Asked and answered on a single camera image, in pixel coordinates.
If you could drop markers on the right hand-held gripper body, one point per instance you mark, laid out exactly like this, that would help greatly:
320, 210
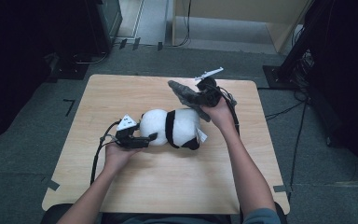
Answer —
211, 93

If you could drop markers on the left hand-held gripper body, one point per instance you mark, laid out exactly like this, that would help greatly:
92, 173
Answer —
127, 141

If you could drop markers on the panda plush toy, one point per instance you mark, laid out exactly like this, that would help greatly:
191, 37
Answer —
155, 124

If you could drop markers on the grey fluffy cloth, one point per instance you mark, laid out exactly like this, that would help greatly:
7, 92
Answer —
183, 91

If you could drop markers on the person's left hand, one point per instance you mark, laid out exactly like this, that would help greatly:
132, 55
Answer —
118, 157

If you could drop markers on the person's right hand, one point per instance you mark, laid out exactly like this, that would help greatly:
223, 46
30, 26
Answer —
220, 116

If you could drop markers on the dark floor tape piece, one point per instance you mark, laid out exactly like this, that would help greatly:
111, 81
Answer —
136, 43
123, 43
160, 46

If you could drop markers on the black metal stand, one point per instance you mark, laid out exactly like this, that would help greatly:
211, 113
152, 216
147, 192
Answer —
275, 77

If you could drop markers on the light wooden cabinet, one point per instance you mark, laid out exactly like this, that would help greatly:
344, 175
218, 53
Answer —
230, 9

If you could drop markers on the grey tape strip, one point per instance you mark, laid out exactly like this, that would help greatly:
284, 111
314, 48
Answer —
52, 184
281, 188

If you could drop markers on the black equipment cabinet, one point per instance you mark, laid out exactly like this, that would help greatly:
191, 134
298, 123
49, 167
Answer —
105, 18

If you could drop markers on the dark curtain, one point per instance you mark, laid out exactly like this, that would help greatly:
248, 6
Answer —
354, 77
12, 62

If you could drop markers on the black floor base plate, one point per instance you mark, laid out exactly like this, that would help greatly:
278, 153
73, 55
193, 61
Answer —
71, 71

